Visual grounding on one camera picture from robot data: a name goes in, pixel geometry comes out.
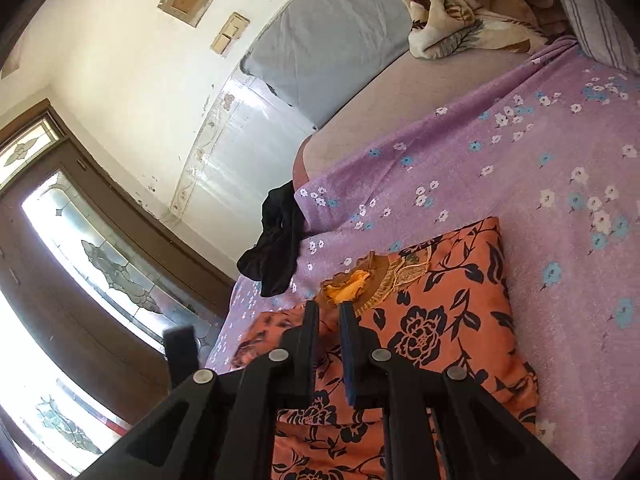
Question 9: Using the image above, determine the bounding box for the striped pillow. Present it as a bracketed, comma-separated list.
[560, 0, 639, 75]

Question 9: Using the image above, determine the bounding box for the pink quilted mattress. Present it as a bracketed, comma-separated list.
[292, 39, 539, 187]

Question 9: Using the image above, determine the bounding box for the black crumpled garment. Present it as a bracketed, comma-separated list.
[236, 181, 305, 298]

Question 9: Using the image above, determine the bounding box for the grey pillow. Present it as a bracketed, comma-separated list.
[240, 0, 411, 128]

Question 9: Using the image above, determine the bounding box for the beige brown floral blanket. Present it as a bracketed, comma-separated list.
[402, 0, 570, 60]

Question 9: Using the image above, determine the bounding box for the purple floral bed sheet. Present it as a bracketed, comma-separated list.
[207, 39, 639, 479]

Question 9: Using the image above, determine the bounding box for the brown door with stained glass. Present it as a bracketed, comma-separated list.
[1, 100, 233, 479]

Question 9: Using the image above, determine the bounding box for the orange black floral garment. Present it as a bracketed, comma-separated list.
[230, 216, 540, 480]

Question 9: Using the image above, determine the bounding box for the beige wall switch plate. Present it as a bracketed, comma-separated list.
[210, 12, 250, 56]

